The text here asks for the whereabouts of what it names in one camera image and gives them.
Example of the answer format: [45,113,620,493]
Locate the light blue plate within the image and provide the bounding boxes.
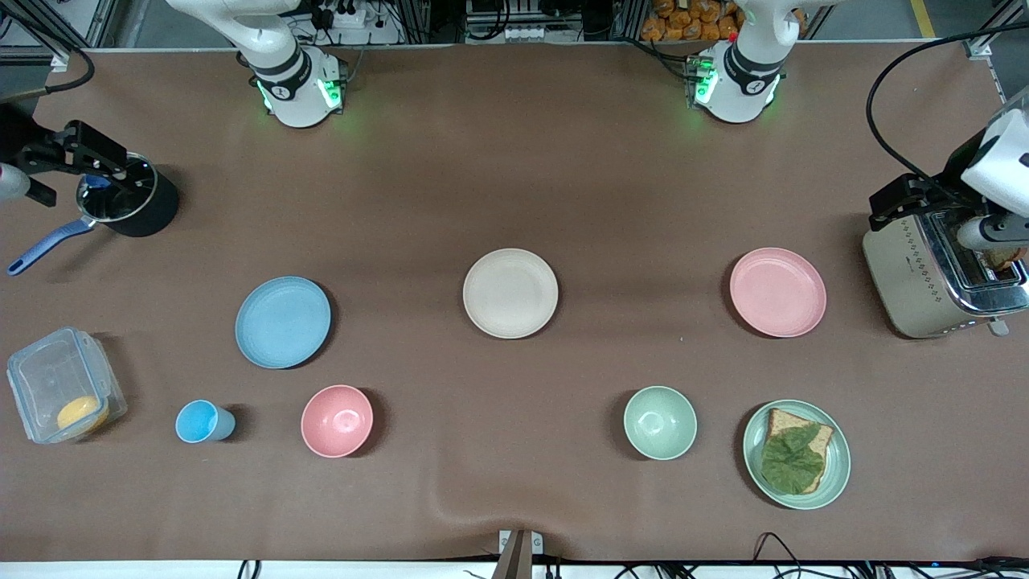
[235,276,332,371]

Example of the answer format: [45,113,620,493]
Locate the silver metal toaster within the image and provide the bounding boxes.
[862,201,1029,339]

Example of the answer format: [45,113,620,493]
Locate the pink plate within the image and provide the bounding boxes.
[729,247,828,339]

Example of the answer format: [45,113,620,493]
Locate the clear plastic food container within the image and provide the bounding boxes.
[6,326,128,445]

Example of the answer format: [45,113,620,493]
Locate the brown bread slice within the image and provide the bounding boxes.
[764,408,835,495]

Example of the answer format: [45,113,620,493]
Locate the yellow orange round food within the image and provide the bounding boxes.
[56,396,110,435]

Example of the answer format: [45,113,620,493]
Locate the mint green plate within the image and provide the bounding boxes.
[742,399,851,511]

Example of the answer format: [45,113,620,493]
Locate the light blue cup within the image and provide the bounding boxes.
[175,400,237,445]

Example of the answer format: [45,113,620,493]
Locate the green lettuce leaf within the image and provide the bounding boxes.
[760,425,827,495]

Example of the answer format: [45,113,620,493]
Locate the bag of orange buns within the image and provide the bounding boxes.
[641,0,744,43]

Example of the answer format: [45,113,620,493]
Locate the white power strip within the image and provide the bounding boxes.
[320,2,369,31]

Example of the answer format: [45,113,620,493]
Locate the mint green bowl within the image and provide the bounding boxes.
[623,386,699,461]

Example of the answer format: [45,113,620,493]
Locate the pink bowl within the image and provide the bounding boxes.
[301,384,375,459]

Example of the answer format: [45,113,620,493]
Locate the brown table cloth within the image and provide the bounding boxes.
[0,40,1029,564]

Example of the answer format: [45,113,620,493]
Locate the beige plate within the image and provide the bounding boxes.
[462,248,560,339]

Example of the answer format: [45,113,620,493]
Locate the metal table clamp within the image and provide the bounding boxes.
[498,528,544,579]

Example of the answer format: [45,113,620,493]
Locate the black pot with blue handle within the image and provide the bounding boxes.
[6,153,181,277]

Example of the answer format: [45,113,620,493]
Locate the thick black cable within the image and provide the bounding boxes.
[866,23,1029,194]
[0,44,96,104]

